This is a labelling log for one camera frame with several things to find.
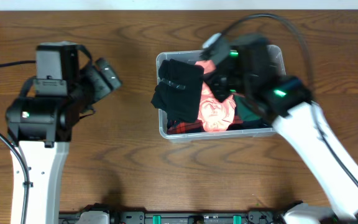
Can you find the clear plastic storage bin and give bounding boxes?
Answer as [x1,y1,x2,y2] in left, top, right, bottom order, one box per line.
[156,45,286,143]

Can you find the dark navy garment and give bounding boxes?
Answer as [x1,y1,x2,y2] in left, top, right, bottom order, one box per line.
[227,119,271,131]

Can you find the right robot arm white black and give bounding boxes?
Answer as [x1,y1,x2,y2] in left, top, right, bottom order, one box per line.
[204,62,358,223]

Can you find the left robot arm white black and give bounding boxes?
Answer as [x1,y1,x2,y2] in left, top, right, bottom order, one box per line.
[6,58,122,223]

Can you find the salmon pink garment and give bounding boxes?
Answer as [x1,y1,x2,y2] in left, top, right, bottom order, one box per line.
[194,59,237,132]

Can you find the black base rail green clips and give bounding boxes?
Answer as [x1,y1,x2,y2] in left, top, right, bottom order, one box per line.
[58,203,285,224]

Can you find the dark green garment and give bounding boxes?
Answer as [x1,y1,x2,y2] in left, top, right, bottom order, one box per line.
[234,95,261,122]

